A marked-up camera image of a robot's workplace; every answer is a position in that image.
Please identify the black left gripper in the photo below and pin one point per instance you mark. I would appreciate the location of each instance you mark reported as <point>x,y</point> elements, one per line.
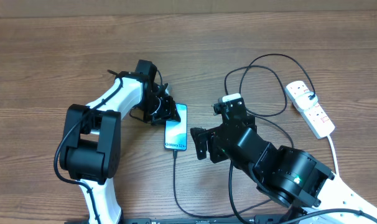
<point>167,114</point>

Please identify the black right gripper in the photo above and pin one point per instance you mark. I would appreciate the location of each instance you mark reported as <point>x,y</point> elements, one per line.
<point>200,140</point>

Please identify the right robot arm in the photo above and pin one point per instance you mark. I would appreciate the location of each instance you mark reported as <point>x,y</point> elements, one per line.
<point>290,177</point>

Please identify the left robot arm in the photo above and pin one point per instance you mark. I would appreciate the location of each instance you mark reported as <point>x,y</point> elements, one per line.
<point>89,153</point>

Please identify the white charger plug adapter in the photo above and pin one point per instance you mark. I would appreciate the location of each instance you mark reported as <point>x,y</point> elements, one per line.
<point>305,101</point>

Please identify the white power strip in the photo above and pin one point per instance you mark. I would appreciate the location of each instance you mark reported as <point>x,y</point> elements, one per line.
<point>316,118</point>

